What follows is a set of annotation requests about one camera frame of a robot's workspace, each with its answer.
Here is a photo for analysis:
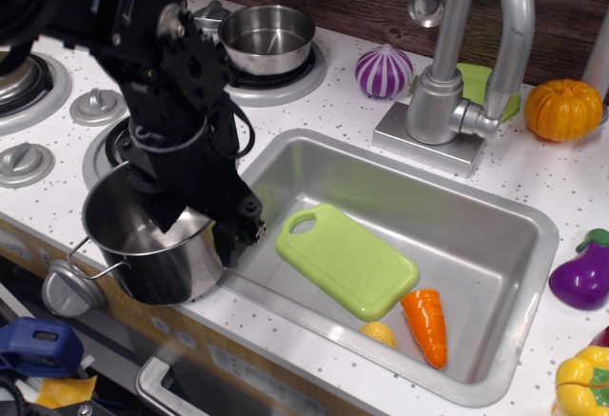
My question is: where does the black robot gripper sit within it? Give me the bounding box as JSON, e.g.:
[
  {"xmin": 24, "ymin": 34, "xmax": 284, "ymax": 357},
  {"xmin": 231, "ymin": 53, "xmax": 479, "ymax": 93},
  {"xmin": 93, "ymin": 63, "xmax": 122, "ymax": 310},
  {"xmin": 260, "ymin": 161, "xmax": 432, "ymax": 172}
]
[{"xmin": 120, "ymin": 101, "xmax": 265, "ymax": 268}]

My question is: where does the large steel pot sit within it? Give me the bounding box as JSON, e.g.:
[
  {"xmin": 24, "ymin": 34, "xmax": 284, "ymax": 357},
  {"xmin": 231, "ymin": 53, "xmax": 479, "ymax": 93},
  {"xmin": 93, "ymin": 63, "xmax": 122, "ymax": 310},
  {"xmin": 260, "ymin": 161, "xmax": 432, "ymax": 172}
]
[{"xmin": 82, "ymin": 163, "xmax": 224, "ymax": 306}]

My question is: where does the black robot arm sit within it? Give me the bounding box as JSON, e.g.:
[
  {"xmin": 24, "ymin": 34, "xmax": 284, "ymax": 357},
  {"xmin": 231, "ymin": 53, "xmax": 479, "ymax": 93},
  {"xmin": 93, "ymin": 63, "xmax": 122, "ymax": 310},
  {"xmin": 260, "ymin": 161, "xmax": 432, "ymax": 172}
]
[{"xmin": 1, "ymin": 0, "xmax": 265, "ymax": 267}]

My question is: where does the upper silver stove knob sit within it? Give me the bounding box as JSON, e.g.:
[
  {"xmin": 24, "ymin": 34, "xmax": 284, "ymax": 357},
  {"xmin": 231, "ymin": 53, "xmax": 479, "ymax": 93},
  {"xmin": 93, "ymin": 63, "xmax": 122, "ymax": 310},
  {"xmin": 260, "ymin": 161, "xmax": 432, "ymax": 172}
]
[{"xmin": 69, "ymin": 88, "xmax": 127, "ymax": 127}]

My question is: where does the silver stove knob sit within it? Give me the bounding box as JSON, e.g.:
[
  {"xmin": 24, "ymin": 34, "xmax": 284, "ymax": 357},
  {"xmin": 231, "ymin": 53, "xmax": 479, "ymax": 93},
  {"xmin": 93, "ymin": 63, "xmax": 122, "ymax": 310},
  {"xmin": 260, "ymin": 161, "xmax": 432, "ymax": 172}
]
[
  {"xmin": 69, "ymin": 88, "xmax": 127, "ymax": 127},
  {"xmin": 193, "ymin": 0, "xmax": 230, "ymax": 30},
  {"xmin": 1, "ymin": 143, "xmax": 55, "ymax": 188}
]

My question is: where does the lower silver stove knob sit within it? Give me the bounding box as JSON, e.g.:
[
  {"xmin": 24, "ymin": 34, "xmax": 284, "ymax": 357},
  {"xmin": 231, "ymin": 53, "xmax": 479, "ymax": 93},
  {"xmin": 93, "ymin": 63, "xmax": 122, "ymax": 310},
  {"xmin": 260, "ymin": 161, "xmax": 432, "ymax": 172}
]
[{"xmin": 1, "ymin": 143, "xmax": 55, "ymax": 188}]

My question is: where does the small steel pot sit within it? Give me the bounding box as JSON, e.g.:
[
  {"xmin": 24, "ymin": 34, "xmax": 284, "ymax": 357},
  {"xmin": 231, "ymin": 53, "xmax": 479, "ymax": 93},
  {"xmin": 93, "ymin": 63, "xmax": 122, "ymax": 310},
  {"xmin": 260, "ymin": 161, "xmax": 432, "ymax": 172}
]
[{"xmin": 218, "ymin": 5, "xmax": 316, "ymax": 76}]

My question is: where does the back silver stove knob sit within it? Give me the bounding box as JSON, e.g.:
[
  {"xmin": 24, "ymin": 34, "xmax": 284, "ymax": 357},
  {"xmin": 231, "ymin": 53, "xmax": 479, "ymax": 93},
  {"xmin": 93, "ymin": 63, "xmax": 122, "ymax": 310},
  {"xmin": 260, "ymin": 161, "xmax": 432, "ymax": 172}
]
[{"xmin": 193, "ymin": 0, "xmax": 230, "ymax": 30}]

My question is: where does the front left stove burner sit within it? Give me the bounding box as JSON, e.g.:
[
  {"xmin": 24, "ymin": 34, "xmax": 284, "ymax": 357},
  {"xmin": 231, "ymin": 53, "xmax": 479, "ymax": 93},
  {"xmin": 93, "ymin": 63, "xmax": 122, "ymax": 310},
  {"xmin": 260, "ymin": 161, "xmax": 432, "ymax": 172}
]
[{"xmin": 1, "ymin": 52, "xmax": 71, "ymax": 136}]

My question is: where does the silver oven dial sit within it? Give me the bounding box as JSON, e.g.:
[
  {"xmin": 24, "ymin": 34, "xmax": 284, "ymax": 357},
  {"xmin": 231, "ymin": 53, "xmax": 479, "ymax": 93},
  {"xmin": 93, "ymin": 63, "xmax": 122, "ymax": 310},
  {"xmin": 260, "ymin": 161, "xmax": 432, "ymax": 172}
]
[{"xmin": 42, "ymin": 259, "xmax": 107, "ymax": 318}]

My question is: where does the green plastic cutting board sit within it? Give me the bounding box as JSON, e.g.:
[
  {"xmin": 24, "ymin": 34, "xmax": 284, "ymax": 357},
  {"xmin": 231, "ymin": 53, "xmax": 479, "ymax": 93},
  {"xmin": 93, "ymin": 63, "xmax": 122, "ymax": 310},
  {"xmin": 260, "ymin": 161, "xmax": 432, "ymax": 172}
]
[{"xmin": 275, "ymin": 204, "xmax": 419, "ymax": 321}]

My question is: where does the blue clamp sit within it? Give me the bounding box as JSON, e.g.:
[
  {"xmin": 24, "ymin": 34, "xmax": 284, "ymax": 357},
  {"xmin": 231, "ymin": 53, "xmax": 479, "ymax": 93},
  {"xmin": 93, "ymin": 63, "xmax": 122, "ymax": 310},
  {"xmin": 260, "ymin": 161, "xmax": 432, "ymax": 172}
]
[{"xmin": 1, "ymin": 317, "xmax": 85, "ymax": 378}]

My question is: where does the yellow toy corn piece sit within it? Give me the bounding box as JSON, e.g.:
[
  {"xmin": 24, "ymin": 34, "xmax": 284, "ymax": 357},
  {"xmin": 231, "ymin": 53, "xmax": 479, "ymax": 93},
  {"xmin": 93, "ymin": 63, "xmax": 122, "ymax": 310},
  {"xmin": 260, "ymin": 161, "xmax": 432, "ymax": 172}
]
[{"xmin": 360, "ymin": 321, "xmax": 397, "ymax": 349}]

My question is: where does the silver toy sink basin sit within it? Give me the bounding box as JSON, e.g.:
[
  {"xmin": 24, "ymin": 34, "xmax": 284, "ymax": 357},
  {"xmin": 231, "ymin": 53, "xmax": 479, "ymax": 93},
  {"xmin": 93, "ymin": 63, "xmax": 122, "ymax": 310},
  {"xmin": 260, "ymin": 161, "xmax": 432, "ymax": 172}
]
[{"xmin": 223, "ymin": 129, "xmax": 559, "ymax": 406}]

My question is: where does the orange toy carrot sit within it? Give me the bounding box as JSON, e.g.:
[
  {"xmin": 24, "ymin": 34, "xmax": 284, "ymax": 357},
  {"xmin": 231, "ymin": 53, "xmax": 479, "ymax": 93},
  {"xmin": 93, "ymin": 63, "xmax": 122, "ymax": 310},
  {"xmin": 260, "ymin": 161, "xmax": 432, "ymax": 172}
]
[{"xmin": 401, "ymin": 288, "xmax": 448, "ymax": 369}]

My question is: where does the purple striped toy onion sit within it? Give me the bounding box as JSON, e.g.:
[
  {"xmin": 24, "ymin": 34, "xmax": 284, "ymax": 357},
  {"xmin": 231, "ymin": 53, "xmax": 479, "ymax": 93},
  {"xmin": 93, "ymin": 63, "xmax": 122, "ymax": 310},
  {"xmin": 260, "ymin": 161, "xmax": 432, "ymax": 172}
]
[{"xmin": 355, "ymin": 44, "xmax": 414, "ymax": 98}]

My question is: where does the silver toy faucet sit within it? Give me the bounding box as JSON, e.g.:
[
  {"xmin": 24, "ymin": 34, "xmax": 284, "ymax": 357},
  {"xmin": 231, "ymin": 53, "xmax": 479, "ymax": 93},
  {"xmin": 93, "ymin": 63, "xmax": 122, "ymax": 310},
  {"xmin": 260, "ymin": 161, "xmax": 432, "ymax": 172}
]
[{"xmin": 372, "ymin": 0, "xmax": 535, "ymax": 177}]

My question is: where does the green plastic plate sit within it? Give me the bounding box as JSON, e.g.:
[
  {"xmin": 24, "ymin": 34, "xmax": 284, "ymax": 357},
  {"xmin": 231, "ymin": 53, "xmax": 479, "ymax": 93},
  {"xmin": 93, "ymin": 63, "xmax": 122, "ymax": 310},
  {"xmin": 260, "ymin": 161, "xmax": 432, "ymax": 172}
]
[{"xmin": 457, "ymin": 63, "xmax": 521, "ymax": 122}]

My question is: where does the hanging silver ladle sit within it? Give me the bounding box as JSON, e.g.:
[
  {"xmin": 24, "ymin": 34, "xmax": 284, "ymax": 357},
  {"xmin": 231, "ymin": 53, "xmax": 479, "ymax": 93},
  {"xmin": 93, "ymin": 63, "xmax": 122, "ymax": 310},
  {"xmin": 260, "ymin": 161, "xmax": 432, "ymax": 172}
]
[{"xmin": 408, "ymin": 0, "xmax": 445, "ymax": 29}]

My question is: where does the orange toy pumpkin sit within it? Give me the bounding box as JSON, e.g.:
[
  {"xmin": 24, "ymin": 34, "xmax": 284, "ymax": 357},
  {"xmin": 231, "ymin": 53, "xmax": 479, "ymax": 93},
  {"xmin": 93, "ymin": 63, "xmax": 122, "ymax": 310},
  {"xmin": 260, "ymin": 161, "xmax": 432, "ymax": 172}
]
[{"xmin": 524, "ymin": 79, "xmax": 603, "ymax": 143}]

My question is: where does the purple toy eggplant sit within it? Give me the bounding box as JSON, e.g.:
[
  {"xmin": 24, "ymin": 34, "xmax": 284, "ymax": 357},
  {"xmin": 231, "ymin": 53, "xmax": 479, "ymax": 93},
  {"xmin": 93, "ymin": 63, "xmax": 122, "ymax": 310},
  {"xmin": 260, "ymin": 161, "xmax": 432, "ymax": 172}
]
[{"xmin": 549, "ymin": 228, "xmax": 608, "ymax": 310}]

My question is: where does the yellow toy bell pepper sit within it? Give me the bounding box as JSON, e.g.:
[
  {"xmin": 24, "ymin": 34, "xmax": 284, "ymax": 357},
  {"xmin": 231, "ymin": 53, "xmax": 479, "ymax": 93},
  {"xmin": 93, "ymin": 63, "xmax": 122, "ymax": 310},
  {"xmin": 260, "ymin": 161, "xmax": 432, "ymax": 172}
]
[{"xmin": 551, "ymin": 346, "xmax": 608, "ymax": 415}]

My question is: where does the silver oven door handle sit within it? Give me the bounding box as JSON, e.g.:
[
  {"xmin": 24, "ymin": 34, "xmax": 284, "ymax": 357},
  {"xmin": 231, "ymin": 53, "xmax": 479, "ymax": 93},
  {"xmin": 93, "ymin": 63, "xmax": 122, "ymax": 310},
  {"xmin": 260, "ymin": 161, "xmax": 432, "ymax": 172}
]
[{"xmin": 134, "ymin": 356, "xmax": 236, "ymax": 415}]

